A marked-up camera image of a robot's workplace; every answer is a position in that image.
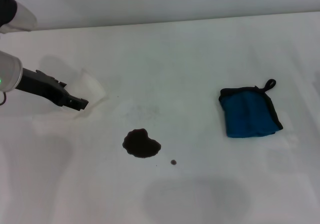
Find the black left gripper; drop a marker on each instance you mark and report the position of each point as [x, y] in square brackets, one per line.
[41, 86]

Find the white paper cup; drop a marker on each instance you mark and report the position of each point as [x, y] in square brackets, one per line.
[90, 88]

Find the blue rag with black trim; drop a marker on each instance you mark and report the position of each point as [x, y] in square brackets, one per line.
[250, 113]

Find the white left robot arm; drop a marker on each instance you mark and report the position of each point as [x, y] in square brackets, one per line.
[8, 71]

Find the large black water stain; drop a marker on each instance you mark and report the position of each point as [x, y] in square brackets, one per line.
[141, 143]

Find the small black water drop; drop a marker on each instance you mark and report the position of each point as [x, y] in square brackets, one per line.
[173, 162]

